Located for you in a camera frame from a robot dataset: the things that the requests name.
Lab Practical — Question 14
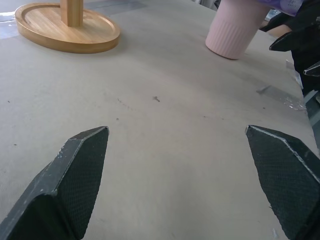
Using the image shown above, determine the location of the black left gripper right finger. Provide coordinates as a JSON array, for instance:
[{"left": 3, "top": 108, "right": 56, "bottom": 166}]
[{"left": 245, "top": 124, "right": 320, "bottom": 240}]

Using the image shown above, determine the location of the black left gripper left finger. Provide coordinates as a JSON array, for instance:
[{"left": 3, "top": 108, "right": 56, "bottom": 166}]
[{"left": 0, "top": 125, "right": 110, "bottom": 240}]

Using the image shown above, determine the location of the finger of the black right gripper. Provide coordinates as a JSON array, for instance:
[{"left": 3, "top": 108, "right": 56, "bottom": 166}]
[
  {"left": 269, "top": 30, "right": 295, "bottom": 53},
  {"left": 302, "top": 60, "right": 320, "bottom": 77}
]

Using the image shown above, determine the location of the pink ribbed cup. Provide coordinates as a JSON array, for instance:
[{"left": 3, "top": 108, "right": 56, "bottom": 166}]
[{"left": 205, "top": 0, "right": 270, "bottom": 61}]

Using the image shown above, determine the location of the wooden stand with oval base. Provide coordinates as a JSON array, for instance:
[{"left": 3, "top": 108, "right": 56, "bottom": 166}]
[{"left": 14, "top": 0, "right": 121, "bottom": 54}]

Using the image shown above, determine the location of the purple printed package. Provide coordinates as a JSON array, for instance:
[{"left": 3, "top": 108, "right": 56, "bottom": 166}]
[{"left": 257, "top": 0, "right": 305, "bottom": 17}]

